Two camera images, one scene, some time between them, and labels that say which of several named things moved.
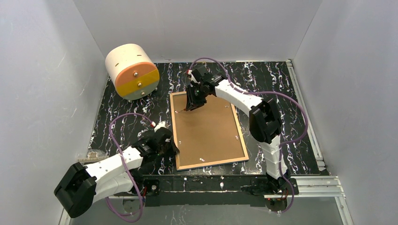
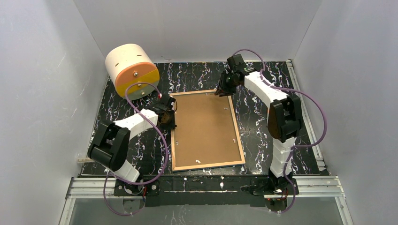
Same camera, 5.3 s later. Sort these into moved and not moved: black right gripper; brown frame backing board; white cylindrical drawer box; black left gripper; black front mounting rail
Moved: black right gripper; black left gripper
Not moved: white cylindrical drawer box; black front mounting rail; brown frame backing board
